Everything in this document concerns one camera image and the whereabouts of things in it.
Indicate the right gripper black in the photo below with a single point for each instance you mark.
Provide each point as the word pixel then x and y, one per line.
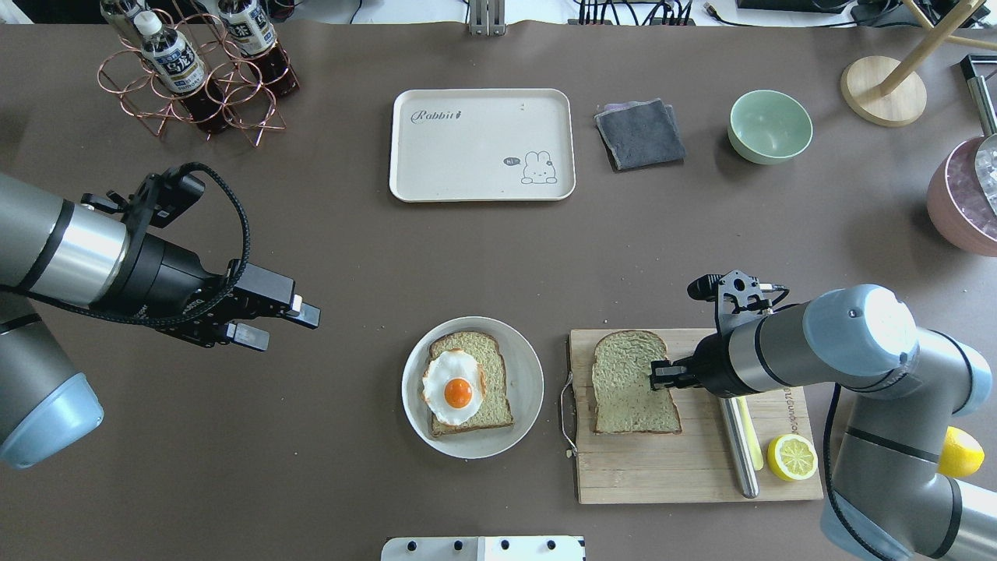
pixel 710 365

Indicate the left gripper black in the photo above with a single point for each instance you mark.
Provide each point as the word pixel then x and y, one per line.
pixel 173 278

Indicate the copper wire bottle rack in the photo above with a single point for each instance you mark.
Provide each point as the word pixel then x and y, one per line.
pixel 215 65

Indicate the cream rabbit tray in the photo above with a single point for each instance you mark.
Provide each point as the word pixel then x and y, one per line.
pixel 481 145

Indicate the wooden cutting board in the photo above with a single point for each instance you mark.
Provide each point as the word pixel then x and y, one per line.
pixel 693 466

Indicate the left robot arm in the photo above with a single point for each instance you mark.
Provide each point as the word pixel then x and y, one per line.
pixel 100 258

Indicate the grey folded cloth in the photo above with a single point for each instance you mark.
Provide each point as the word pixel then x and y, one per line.
pixel 640 133

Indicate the green ceramic bowl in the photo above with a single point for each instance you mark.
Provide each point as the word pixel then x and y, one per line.
pixel 768 127

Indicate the tea bottle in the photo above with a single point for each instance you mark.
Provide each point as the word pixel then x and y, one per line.
pixel 120 15
pixel 183 72
pixel 249 27

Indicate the half lemon slice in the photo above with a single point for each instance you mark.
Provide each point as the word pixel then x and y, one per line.
pixel 792 458

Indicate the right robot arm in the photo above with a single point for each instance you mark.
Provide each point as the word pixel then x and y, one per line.
pixel 886 499

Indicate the pink ice bowl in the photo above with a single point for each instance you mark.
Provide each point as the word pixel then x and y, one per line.
pixel 957 205

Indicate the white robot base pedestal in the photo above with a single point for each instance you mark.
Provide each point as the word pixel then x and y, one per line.
pixel 529 547

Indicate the steel cylinder muddler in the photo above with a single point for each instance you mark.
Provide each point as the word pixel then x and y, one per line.
pixel 746 476

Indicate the tea bottle lower right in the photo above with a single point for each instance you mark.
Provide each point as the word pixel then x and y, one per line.
pixel 120 15

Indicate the yellow plastic knife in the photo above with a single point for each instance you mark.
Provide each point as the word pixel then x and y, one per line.
pixel 751 436

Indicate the tea bottle upper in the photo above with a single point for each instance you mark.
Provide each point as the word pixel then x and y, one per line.
pixel 183 72

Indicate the fried egg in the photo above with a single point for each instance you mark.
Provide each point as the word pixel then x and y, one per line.
pixel 453 387

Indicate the wooden cup stand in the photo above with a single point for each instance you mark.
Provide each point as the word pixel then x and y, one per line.
pixel 888 92

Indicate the yellow lemon upper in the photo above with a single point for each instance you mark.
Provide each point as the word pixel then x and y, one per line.
pixel 961 455

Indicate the tea bottle lower left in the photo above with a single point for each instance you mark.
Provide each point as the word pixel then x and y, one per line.
pixel 249 27

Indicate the white round plate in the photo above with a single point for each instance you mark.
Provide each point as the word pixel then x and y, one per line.
pixel 525 383

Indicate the bread slice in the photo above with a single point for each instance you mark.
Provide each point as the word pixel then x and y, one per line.
pixel 625 401
pixel 496 412

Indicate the metal ice scoop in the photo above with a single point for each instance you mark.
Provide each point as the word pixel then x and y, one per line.
pixel 985 158

